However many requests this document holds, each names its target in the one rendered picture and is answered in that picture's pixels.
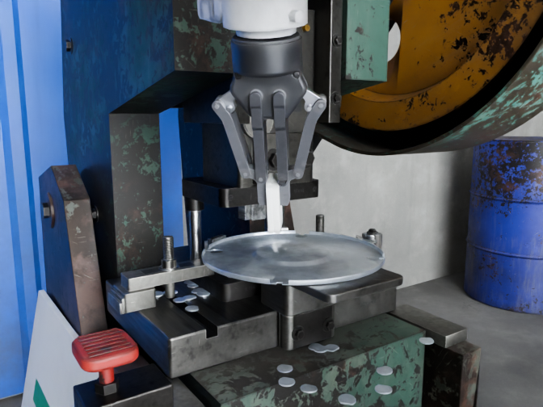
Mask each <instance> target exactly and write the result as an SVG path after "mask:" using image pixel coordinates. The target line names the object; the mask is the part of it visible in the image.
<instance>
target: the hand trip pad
mask: <svg viewBox="0 0 543 407"><path fill-rule="evenodd" d="M71 345H72V353H73V355H74V357H75V358H76V360H77V362H78V364H79V366H80V367H81V369H82V370H83V371H87V372H98V373H99V382H100V383H101V384H109V383H111V382H112V381H114V379H115V377H114V367H119V366H122V365H125V364H128V363H132V362H133V361H135V360H136V359H137V357H138V355H139V349H138V345H137V344H136V343H135V342H134V340H133V339H132V338H131V337H130V336H129V335H128V334H127V333H126V332H125V331H124V330H122V329H117V328H113V329H107V330H103V331H99V332H96V333H92V334H86V335H82V336H79V337H77V338H75V339H74V340H73V341H72V344H71Z"/></svg>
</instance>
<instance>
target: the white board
mask: <svg viewBox="0 0 543 407"><path fill-rule="evenodd" d="M77 337H79V336H78V335H77V333H76V332H75V331H74V329H73V328H72V326H71V325H70V324H69V322H68V321H67V320H66V319H65V317H64V316H63V315H62V313H61V312H60V310H59V309H58V308H57V306H56V305H55V304H54V303H53V301H52V300H51V299H50V297H49V296H48V294H47V293H46V292H45V290H40V291H39V292H38V298H37V304H36V314H35V320H34V325H33V331H32V341H31V346H30V352H29V358H28V364H27V374H26V379H25V385H24V390H23V400H22V406H21V407H74V390H73V386H74V385H77V384H82V383H86V382H89V381H92V380H97V379H98V377H99V373H98V372H87V371H83V370H82V369H81V367H80V366H79V364H78V362H77V360H76V358H75V357H74V355H73V353H72V345H71V344H72V341H73V340H74V339H75V338H77Z"/></svg>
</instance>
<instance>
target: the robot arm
mask: <svg viewBox="0 0 543 407"><path fill-rule="evenodd" d="M197 9H198V15H199V17H200V19H204V20H207V21H209V22H213V23H223V27H224V28H227V29H229V30H235V31H236V33H235V35H234V36H233V38H232V39H231V40H230V42H231V52H232V62H233V72H234V77H233V81H232V82H231V84H230V90H229V91H228V92H226V93H225V94H223V95H218V96H217V98H216V99H215V101H214V102H213V104H212V108H213V110H214V111H215V112H216V114H217V115H218V116H219V118H220V119H221V121H222V123H223V124H224V127H225V131H226V134H227V137H228V139H229V143H230V146H231V148H232V150H233V153H234V157H235V160H236V162H237V165H238V168H239V171H240V174H241V176H242V177H243V178H252V179H254V180H255V181H256V182H257V190H258V202H259V205H267V222H268V232H269V233H280V231H281V227H282V223H283V215H282V205H284V206H288V203H289V200H290V181H291V180H292V179H295V178H296V179H300V178H302V177H303V174H304V171H305V165H306V162H307V158H308V155H309V149H310V146H311V142H312V139H313V135H314V129H315V125H316V122H317V120H318V118H319V117H320V115H321V114H322V113H323V111H324V110H325V108H326V96H325V95H324V94H317V93H315V92H314V91H312V90H311V89H309V88H308V83H307V81H306V80H305V77H304V74H303V63H302V36H301V35H300V33H299V32H297V27H301V26H304V25H306V24H307V23H308V0H197ZM235 99H236V100H237V102H238V103H239V104H240V105H241V107H242V108H243V109H244V111H245V112H246V113H247V114H248V115H249V116H250V117H251V126H252V129H253V139H254V151H255V165H254V164H253V161H252V159H251V156H250V152H249V149H248V147H247V144H246V140H245V137H244V135H243V132H242V128H241V125H240V122H239V119H238V116H237V113H236V111H235V110H234V109H235V108H236V103H235ZM302 99H304V100H305V110H306V111H307V115H306V118H305V124H304V127H303V132H302V135H301V141H300V144H299V149H298V152H297V158H296V162H295V164H294V165H291V166H290V165H289V143H288V117H289V116H290V115H291V114H292V113H293V111H294V109H295V108H296V107H297V105H298V103H299V102H300V101H301V100H302ZM268 119H270V120H274V121H275V130H276V156H277V173H275V174H274V173H268V171H269V168H268V157H267V125H266V121H267V120H268Z"/></svg>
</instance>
